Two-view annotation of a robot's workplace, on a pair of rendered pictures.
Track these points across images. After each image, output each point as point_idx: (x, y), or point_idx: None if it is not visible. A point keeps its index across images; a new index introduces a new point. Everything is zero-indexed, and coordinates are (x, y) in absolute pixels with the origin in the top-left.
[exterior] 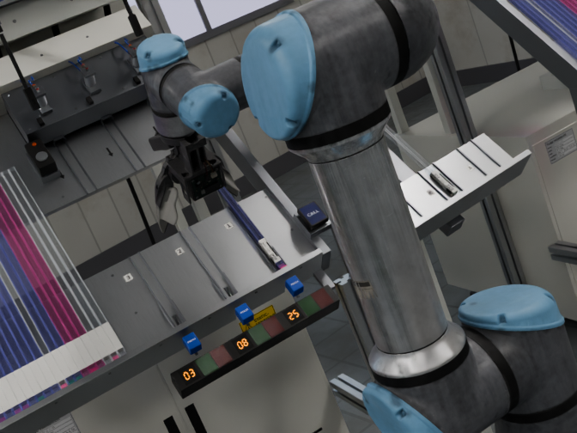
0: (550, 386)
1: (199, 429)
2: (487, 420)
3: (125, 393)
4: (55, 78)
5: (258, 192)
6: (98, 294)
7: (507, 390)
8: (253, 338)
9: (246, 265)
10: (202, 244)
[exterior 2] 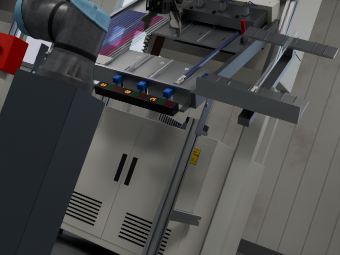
0: (62, 32)
1: (130, 171)
2: (37, 22)
3: (122, 128)
4: (218, 3)
5: (213, 70)
6: (125, 53)
7: (48, 16)
8: (132, 93)
9: (169, 79)
10: (170, 66)
